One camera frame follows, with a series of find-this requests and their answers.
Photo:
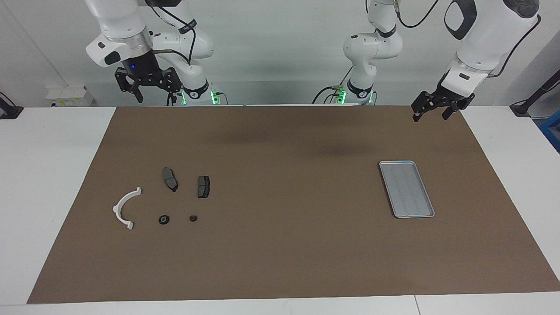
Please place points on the silver metal tray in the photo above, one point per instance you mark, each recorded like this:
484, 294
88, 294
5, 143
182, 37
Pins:
407, 189

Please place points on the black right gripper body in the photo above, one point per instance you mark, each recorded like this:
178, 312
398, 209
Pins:
141, 65

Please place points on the large black bearing gear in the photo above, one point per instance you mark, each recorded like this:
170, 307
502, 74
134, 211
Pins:
162, 222

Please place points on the brown table mat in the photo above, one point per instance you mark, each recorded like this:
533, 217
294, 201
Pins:
280, 245

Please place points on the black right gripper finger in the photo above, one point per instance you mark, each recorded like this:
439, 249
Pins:
176, 84
137, 93

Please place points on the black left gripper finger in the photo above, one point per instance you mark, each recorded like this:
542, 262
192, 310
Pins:
418, 113
449, 113

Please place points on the white curved plastic bracket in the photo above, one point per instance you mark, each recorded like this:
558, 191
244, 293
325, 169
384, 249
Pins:
117, 211

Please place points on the black angled stand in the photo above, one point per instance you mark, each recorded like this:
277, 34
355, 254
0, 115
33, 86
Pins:
525, 107

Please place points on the curved grey brake pad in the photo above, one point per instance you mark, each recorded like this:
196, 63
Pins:
169, 178

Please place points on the rectangular grey brake pad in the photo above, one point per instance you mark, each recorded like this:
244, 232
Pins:
203, 187

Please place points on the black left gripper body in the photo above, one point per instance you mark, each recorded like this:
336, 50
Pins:
450, 98

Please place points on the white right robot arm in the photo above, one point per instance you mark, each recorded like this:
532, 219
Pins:
118, 22

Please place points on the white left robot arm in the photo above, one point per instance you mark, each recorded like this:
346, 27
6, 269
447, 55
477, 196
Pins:
485, 35

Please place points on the white cardboard box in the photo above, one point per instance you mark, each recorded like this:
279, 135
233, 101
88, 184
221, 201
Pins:
70, 96

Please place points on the blue crate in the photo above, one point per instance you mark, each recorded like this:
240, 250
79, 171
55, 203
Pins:
552, 129

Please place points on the black clamp stand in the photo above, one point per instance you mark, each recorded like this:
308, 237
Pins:
9, 111

